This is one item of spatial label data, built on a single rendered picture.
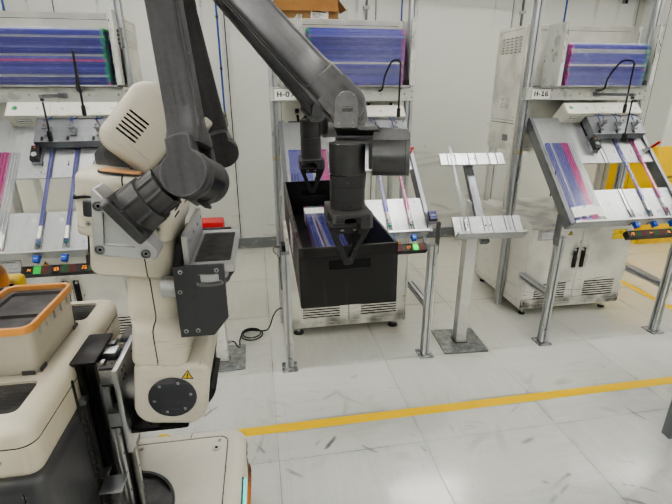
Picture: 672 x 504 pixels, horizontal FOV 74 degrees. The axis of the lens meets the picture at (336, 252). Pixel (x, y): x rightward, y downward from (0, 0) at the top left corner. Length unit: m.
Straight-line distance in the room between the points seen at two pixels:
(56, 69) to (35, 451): 1.89
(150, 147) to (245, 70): 3.06
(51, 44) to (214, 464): 1.96
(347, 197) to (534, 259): 2.34
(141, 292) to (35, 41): 1.76
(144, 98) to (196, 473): 1.10
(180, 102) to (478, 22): 3.78
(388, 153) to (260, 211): 3.41
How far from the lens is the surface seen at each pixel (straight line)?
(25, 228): 2.36
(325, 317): 2.62
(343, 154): 0.69
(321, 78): 0.73
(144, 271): 1.00
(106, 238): 0.82
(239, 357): 2.53
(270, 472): 1.91
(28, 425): 1.03
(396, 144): 0.70
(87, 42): 2.53
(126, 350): 1.20
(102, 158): 0.98
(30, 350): 1.13
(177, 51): 0.82
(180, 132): 0.77
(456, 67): 4.30
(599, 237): 3.18
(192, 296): 0.95
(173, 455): 1.64
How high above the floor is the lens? 1.38
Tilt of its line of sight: 20 degrees down
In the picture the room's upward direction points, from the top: straight up
